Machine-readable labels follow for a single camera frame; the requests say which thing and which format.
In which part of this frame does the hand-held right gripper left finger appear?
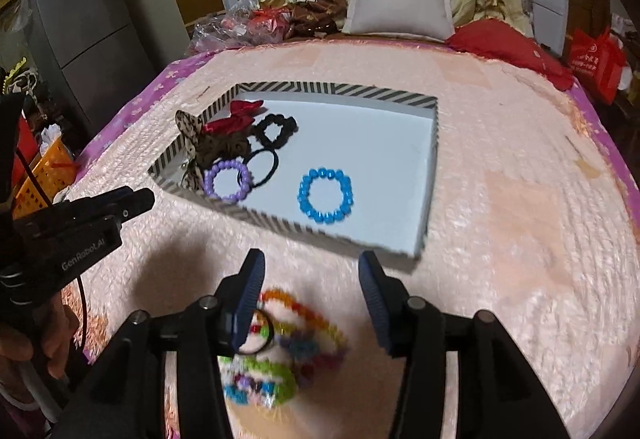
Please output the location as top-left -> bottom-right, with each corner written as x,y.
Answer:
55,248 -> 266,439

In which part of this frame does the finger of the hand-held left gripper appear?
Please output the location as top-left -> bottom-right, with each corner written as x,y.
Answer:
60,186 -> 136,216
102,188 -> 156,225

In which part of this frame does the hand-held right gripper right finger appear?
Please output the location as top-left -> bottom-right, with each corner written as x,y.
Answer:
359,250 -> 551,439

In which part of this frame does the thin black hair tie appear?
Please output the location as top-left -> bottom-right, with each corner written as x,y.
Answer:
242,148 -> 280,187
235,309 -> 275,354

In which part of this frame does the purple bead bracelet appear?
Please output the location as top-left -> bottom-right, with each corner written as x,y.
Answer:
202,159 -> 253,202

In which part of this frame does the green bead bracelet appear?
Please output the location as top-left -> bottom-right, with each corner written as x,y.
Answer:
222,354 -> 301,407

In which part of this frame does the leopard print bow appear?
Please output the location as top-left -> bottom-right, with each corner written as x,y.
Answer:
174,109 -> 251,192

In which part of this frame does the blue bead bracelet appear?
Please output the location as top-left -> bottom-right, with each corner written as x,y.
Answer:
297,168 -> 355,226

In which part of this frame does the red bow scrunchie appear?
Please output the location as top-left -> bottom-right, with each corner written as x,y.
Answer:
204,99 -> 265,136

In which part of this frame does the striped box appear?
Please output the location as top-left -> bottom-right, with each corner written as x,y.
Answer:
147,80 -> 441,260

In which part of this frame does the black scrunchie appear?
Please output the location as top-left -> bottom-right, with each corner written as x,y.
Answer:
252,113 -> 298,150

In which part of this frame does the person's left forearm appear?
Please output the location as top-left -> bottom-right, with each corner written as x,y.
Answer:
0,361 -> 58,427

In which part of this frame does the person's left hand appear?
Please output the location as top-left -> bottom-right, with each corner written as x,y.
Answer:
0,296 -> 81,380

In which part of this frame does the orange plastic basket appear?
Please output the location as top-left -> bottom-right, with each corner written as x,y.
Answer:
12,136 -> 76,215

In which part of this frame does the red cloth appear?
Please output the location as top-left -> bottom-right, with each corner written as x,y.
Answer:
17,114 -> 41,185

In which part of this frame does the pink flowered bedsheet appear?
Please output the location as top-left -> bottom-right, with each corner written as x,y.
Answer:
62,36 -> 631,365

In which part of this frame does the peach quilted blanket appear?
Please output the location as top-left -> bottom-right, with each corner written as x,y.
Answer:
65,39 -> 640,439

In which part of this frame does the pile of clothes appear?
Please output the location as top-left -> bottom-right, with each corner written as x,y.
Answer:
0,56 -> 41,95

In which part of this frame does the grey refrigerator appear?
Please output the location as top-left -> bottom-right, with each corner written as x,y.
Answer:
22,0 -> 156,135

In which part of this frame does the clear plastic bag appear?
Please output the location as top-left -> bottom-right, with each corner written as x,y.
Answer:
190,0 -> 291,52

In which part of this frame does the red pillow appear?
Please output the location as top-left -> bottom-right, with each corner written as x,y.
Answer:
445,18 -> 576,91

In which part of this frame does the white pillow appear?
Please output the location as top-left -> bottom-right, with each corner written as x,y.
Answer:
342,0 -> 456,42

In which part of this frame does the red shopping bag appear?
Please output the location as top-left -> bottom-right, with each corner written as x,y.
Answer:
567,26 -> 631,105

